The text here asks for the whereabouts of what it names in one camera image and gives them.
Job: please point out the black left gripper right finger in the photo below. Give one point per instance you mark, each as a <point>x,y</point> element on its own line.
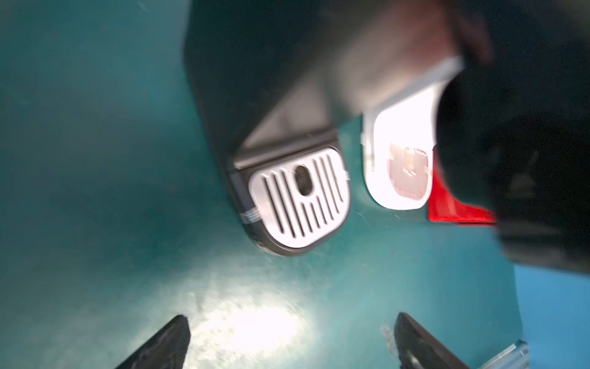
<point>417,348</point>

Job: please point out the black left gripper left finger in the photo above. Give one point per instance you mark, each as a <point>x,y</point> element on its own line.
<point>166,349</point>

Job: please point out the red coffee machine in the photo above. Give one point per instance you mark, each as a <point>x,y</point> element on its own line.
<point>442,207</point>

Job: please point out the white coffee machine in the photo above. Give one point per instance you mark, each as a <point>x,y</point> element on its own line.
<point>399,138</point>

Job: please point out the black coffee machine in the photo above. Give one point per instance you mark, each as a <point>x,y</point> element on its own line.
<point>272,80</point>

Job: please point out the aluminium frame rail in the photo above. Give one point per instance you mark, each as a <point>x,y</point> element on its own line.
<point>516,356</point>

